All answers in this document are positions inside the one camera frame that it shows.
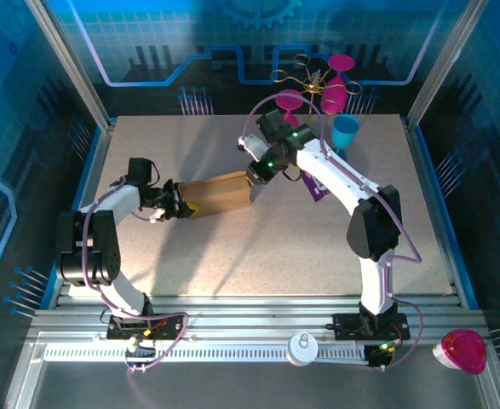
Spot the brown cardboard paper box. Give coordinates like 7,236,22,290
176,170,262,221

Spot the purple candy bag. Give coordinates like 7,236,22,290
301,169,331,204

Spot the magenta plastic wine glass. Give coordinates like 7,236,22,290
320,54,356,115
274,89,305,129

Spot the blue plastic goblet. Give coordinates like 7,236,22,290
330,113,361,162

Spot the silver tin can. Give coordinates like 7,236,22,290
286,331,319,367

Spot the black controller board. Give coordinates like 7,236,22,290
366,340,405,368

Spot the magenta plastic bowl glass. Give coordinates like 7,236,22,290
431,328,487,376

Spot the gold wire glass rack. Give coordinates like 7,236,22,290
269,53,362,116

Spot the aluminium side rail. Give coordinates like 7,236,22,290
40,118,118,308
402,117,480,308

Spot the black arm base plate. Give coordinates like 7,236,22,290
331,312,411,342
104,313,187,342

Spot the aluminium front frame rail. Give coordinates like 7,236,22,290
26,296,489,342

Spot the white slotted cable duct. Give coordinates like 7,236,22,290
43,343,368,363

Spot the aluminium frame post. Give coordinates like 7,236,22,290
22,0,117,131
405,0,489,129

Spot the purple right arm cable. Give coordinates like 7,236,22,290
241,94,424,372

